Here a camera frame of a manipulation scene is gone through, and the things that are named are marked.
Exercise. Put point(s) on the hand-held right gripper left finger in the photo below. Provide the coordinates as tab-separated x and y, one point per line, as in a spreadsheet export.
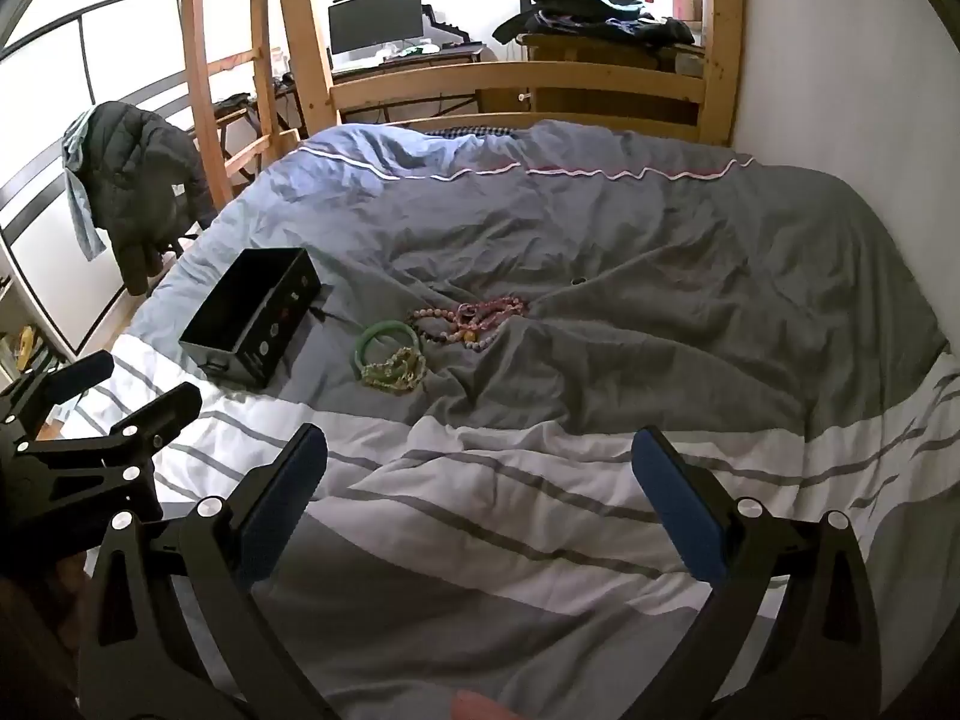
281	514

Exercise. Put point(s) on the light blue cloth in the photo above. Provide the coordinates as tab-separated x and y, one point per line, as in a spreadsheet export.
82	195

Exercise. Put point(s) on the checked pillow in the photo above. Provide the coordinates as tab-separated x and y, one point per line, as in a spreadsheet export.
480	133

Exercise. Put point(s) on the wooden ladder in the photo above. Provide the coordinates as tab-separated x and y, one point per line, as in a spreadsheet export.
199	52

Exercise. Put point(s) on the white sliding door wardrobe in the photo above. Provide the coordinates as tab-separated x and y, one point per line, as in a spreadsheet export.
45	127

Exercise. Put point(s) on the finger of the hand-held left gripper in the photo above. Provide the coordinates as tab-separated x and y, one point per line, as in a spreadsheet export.
79	381
161	416

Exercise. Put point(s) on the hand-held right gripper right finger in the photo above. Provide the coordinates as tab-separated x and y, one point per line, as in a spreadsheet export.
679	514

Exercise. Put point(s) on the person's left forearm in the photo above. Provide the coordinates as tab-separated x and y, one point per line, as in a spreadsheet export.
30	652

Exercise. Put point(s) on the grey and white striped duvet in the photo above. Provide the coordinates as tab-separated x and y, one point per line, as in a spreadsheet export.
600	315

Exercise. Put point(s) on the green jade bangle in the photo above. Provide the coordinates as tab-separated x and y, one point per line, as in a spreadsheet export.
367	341

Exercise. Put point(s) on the person's right hand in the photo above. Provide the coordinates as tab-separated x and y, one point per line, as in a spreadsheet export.
480	706

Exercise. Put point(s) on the wooden cabinet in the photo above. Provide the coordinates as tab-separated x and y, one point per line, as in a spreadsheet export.
600	64

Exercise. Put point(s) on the dark desk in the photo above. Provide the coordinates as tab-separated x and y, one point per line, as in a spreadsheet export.
375	67

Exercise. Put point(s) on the wooden bed frame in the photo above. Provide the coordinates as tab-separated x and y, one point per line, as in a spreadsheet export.
495	79

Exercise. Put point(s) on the dark puffer jacket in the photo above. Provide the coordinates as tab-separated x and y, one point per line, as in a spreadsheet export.
142	172

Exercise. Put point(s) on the black computer monitor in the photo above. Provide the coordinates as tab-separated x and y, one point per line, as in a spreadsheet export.
375	22

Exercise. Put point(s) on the black jewelry box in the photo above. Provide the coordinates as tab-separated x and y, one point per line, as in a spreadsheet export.
251	322

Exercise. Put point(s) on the pile of dark clothes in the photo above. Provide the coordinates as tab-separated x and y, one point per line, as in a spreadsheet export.
600	11

